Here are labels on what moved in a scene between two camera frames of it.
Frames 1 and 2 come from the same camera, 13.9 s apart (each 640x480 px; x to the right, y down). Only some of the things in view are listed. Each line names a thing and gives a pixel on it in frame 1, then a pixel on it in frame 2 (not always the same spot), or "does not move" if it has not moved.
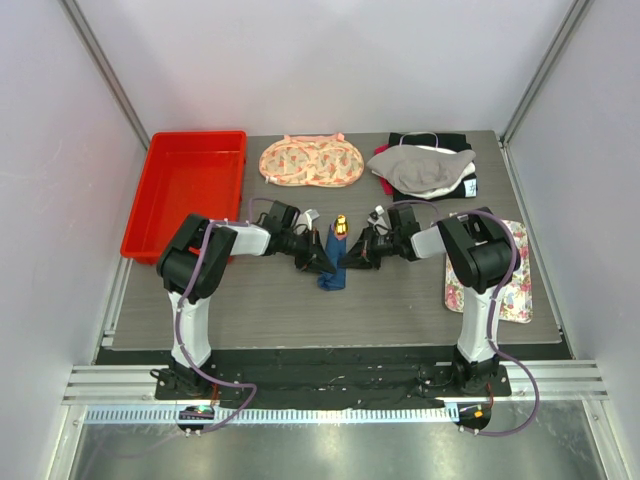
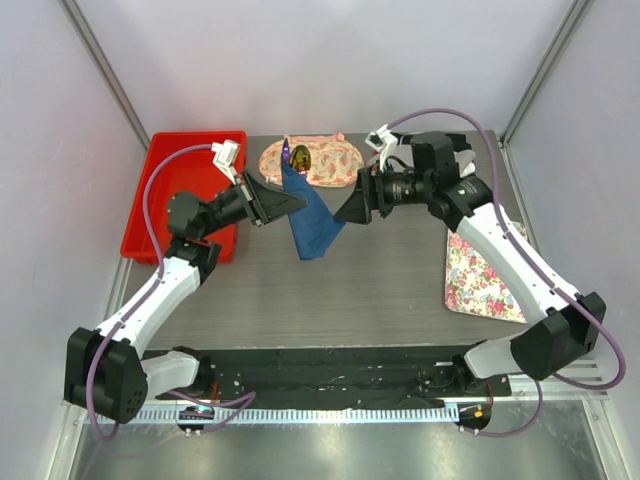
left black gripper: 314,259 -> 263,201
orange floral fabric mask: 327,161 does not move
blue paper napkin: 336,250 -> 314,225
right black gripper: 362,255 -> 368,196
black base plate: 250,377 does not move
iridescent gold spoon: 341,227 -> 300,159
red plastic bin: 184,173 does not move
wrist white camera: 307,218 -> 225,157
